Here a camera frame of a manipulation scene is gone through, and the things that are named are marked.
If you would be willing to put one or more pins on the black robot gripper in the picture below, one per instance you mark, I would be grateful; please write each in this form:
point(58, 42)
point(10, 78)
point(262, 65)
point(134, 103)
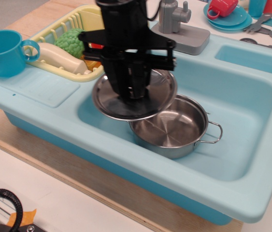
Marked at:
point(126, 27)

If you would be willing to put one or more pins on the round steel pot lid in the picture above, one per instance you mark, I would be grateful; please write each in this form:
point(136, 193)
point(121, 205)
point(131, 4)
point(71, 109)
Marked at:
point(158, 95)

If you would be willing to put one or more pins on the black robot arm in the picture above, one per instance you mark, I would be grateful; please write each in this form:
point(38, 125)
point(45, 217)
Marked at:
point(127, 48)

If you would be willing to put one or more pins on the orange toy piece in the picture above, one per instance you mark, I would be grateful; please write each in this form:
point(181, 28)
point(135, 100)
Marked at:
point(90, 63)

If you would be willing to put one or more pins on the red plastic cup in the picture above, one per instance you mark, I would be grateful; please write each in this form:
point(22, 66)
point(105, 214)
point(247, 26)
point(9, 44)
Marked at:
point(96, 46)

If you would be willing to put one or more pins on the green toy artichoke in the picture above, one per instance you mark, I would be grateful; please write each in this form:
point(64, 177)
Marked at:
point(69, 42)

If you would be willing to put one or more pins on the yellow dish rack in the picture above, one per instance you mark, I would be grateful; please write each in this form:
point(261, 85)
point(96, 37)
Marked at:
point(87, 18)

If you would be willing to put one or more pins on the grey toy faucet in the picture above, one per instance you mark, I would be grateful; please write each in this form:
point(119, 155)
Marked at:
point(172, 21)

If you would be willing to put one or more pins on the cream toy bottle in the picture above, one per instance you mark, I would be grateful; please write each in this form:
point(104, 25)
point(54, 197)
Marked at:
point(58, 57)

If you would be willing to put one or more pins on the red mug on plates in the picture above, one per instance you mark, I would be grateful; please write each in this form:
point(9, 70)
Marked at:
point(221, 8)

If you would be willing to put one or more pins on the teal plate top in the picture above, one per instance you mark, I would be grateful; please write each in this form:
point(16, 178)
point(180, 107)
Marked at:
point(238, 16)

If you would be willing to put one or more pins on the teal plate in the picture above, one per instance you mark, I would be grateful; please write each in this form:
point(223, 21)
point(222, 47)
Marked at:
point(241, 26)
point(238, 16)

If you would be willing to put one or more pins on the teal plastic mug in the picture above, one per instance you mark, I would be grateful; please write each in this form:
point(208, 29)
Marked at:
point(16, 52)

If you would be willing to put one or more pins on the teal plate bottom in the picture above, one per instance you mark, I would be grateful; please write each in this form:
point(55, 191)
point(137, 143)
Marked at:
point(241, 26)

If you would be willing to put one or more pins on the grey toy fork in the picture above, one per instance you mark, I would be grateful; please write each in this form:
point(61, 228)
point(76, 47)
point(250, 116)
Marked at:
point(257, 25)

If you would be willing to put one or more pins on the teal cup background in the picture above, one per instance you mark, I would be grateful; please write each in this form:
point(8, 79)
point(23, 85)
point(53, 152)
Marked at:
point(256, 7)

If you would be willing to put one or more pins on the light blue toy sink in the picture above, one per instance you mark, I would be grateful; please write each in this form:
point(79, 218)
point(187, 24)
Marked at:
point(231, 179)

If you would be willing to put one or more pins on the orange tape piece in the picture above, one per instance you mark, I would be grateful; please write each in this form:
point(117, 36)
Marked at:
point(27, 218)

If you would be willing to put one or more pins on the steel pot with handles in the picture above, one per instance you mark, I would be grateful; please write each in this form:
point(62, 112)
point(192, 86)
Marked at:
point(176, 131)

